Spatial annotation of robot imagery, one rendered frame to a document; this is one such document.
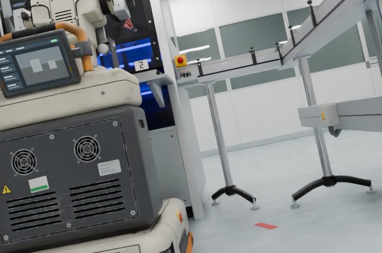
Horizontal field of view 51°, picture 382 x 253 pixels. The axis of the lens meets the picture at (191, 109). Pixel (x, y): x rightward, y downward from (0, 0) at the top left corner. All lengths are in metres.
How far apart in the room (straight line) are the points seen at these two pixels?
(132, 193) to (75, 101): 0.34
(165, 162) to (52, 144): 1.28
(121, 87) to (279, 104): 6.02
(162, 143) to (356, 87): 5.41
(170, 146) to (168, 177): 0.19
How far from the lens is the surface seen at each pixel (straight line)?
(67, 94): 1.34
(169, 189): 2.56
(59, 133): 1.35
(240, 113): 7.12
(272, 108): 7.17
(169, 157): 2.53
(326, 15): 1.66
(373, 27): 1.52
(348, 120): 1.73
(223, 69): 2.63
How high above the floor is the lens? 0.58
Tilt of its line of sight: 2 degrees up
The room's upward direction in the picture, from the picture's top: 12 degrees counter-clockwise
